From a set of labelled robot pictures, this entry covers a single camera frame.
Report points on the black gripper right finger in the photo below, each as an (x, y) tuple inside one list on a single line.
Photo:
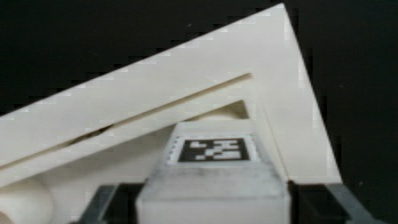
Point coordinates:
[(326, 205)]

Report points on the white table leg with tag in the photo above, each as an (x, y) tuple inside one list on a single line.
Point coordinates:
[(216, 185)]

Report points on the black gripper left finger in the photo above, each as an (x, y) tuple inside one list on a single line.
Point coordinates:
[(111, 208)]

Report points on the white square tabletop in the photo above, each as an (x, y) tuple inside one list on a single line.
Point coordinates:
[(86, 138)]

